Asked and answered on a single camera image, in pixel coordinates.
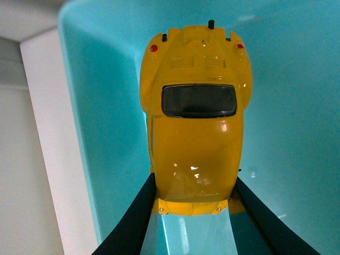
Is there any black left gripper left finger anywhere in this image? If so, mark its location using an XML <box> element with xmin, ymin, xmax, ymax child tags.
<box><xmin>93</xmin><ymin>173</ymin><xmax>157</xmax><ymax>254</ymax></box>

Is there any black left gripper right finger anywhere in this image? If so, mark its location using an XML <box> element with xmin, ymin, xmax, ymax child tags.
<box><xmin>230</xmin><ymin>178</ymin><xmax>318</xmax><ymax>254</ymax></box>

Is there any yellow beetle toy car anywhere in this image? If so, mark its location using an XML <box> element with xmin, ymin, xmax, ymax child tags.
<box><xmin>140</xmin><ymin>20</ymin><xmax>252</xmax><ymax>216</ymax></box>

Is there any turquoise plastic storage box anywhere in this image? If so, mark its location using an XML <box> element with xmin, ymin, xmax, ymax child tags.
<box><xmin>58</xmin><ymin>1</ymin><xmax>339</xmax><ymax>254</ymax></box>

